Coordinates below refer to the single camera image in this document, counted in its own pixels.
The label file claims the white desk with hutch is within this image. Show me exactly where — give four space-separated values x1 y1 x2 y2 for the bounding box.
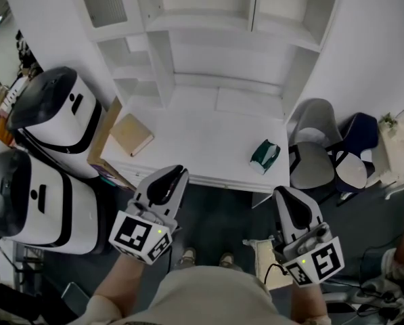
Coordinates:
68 0 341 209

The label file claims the cream upholstered stool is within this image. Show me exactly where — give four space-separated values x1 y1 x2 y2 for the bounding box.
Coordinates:
242 237 294 290

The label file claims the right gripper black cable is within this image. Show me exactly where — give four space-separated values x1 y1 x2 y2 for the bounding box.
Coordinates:
263 262 289 286

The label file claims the blue chair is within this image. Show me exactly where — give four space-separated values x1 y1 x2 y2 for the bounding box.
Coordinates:
333 112 380 204

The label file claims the grey chair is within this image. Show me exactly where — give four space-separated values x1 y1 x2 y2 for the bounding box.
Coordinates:
287 98 344 191

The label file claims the person's left shoe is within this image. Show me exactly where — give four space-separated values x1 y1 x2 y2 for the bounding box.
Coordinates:
181 247 198 267

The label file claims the white black-topped machine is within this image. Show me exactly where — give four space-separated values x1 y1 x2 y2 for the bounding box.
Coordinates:
5 66 108 179
0 149 108 255

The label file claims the person's right forearm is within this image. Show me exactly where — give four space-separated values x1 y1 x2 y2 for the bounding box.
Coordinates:
289 281 331 325

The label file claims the flat cardboard box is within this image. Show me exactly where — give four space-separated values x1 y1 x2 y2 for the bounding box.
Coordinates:
86 96 137 191

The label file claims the person's shoe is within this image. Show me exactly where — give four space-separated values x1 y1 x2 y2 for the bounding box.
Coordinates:
181 247 198 267
219 252 235 269

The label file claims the person's left forearm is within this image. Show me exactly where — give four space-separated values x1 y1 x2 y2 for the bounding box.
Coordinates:
93 254 145 314

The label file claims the tan book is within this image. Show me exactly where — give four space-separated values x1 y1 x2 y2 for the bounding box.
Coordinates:
109 112 155 158

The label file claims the small green vanity plant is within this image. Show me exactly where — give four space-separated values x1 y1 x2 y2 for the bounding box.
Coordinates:
379 112 397 131

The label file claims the person's beige shirt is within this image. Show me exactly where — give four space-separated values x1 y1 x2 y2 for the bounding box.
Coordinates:
66 265 331 325

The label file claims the cream vanity table with mirror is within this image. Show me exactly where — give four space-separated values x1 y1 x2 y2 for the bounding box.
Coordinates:
367 95 404 201

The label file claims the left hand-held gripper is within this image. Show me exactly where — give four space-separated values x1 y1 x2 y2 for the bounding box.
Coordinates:
108 165 189 266

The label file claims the black bag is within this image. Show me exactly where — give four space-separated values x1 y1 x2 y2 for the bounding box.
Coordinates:
0 282 77 325

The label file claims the person's right shoe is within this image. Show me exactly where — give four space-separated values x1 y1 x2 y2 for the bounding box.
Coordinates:
219 252 235 269

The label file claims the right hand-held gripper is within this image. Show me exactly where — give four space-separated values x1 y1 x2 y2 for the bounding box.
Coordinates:
272 186 345 288

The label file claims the green tissue pack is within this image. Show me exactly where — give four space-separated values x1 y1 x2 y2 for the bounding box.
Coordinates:
249 139 282 176

